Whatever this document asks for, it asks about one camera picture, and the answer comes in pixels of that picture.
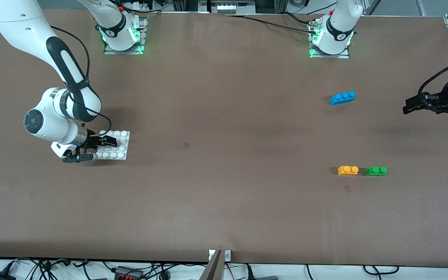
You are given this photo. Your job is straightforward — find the white studded base plate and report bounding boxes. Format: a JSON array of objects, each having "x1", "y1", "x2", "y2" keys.
[{"x1": 95, "y1": 130, "x2": 131, "y2": 161}]

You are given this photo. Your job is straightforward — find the yellow two-stud block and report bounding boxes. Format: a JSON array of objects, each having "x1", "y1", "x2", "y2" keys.
[{"x1": 338, "y1": 165, "x2": 359, "y2": 177}]

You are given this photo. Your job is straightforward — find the green two-stud block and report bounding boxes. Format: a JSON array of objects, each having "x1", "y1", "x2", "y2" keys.
[{"x1": 365, "y1": 166, "x2": 388, "y2": 177}]

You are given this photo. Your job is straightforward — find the blue three-stud block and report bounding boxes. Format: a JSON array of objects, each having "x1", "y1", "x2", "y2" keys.
[{"x1": 330, "y1": 91, "x2": 357, "y2": 106}]

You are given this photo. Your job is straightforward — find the white terminal block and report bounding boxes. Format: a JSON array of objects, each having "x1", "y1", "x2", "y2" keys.
[{"x1": 216, "y1": 3, "x2": 246, "y2": 14}]

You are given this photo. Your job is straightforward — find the black orange power adapter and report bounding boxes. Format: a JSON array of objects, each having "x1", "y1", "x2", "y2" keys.
[{"x1": 114, "y1": 266, "x2": 144, "y2": 280}]

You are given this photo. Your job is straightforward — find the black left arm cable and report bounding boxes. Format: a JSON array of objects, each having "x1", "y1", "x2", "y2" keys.
[{"x1": 418, "y1": 52, "x2": 448, "y2": 102}]

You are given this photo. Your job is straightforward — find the small metal bracket plate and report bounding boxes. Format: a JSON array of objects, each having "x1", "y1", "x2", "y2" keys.
[{"x1": 208, "y1": 250, "x2": 232, "y2": 261}]

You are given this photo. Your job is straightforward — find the grey brown camera post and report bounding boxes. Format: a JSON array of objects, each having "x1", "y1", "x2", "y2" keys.
[{"x1": 199, "y1": 250, "x2": 224, "y2": 280}]

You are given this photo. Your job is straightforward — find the black cables on table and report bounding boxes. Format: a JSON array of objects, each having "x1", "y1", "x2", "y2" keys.
[{"x1": 224, "y1": 12, "x2": 324, "y2": 35}]

